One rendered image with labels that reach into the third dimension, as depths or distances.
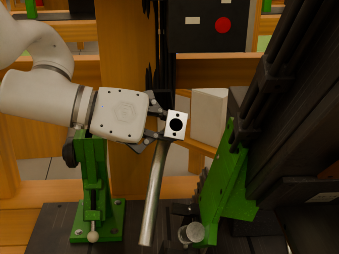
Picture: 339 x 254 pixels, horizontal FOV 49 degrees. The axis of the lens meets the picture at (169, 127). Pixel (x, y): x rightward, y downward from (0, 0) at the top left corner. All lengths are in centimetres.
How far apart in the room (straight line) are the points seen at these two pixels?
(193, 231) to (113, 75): 44
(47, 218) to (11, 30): 61
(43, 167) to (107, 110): 229
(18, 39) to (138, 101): 24
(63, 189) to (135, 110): 56
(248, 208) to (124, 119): 28
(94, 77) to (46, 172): 190
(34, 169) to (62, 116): 227
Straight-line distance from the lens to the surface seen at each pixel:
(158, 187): 82
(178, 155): 293
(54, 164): 296
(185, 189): 116
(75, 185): 121
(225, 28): 82
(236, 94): 90
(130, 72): 95
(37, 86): 70
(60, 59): 74
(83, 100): 68
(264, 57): 44
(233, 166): 65
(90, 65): 105
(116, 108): 70
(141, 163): 107
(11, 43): 60
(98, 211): 92
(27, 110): 70
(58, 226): 105
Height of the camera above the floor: 159
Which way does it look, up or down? 28 degrees down
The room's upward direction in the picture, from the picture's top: straight up
